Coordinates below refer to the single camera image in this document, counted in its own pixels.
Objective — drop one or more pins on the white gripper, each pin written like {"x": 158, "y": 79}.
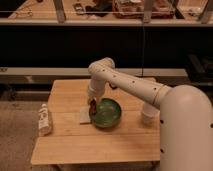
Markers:
{"x": 96, "y": 90}

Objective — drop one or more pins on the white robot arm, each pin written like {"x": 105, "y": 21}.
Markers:
{"x": 186, "y": 116}

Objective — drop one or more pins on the white sponge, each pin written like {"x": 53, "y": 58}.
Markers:
{"x": 84, "y": 117}

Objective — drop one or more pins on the brown chocolate bar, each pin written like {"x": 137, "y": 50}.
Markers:
{"x": 113, "y": 86}

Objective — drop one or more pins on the green bowl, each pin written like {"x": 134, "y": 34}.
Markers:
{"x": 108, "y": 113}

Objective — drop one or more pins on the white plastic bottle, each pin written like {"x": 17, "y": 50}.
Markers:
{"x": 45, "y": 121}

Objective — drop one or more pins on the wooden table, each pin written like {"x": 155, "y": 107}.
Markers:
{"x": 74, "y": 143}

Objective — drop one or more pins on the white plastic cup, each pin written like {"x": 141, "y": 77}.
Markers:
{"x": 148, "y": 113}

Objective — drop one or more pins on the long workbench shelf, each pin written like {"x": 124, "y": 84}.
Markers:
{"x": 130, "y": 13}

